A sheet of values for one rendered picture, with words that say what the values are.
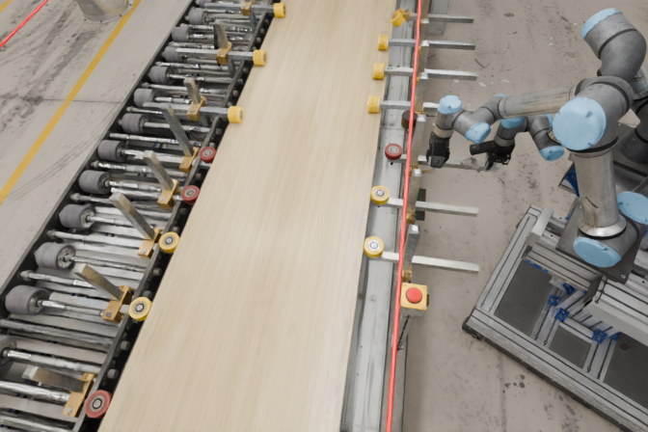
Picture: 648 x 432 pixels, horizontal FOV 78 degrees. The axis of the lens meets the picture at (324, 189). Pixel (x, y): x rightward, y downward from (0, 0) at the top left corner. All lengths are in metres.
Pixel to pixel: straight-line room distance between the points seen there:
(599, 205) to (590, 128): 0.26
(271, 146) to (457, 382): 1.55
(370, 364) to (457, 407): 0.77
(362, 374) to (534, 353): 0.95
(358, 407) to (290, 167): 1.01
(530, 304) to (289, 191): 1.41
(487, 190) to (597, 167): 1.76
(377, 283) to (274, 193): 0.61
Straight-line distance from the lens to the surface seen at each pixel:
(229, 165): 1.90
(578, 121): 1.16
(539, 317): 2.39
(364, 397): 1.71
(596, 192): 1.30
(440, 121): 1.49
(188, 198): 1.84
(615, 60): 1.53
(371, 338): 1.76
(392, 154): 1.84
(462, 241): 2.70
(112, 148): 2.30
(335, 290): 1.52
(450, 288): 2.55
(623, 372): 2.50
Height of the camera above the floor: 2.32
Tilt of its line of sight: 55 degrees down
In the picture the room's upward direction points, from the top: 6 degrees counter-clockwise
